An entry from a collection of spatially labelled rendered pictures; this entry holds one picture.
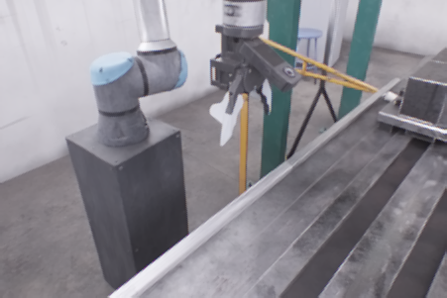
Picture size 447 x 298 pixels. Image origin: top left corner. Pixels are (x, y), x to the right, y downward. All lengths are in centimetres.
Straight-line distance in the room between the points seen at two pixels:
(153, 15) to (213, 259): 66
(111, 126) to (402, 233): 73
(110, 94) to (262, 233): 56
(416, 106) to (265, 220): 46
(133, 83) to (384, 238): 68
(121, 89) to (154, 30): 18
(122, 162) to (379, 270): 64
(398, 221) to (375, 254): 9
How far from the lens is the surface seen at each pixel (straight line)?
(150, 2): 96
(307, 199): 65
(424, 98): 87
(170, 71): 97
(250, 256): 55
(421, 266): 61
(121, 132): 98
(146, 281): 48
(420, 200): 71
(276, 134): 151
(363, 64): 212
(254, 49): 59
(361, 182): 71
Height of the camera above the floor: 116
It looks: 30 degrees down
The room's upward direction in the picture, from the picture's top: straight up
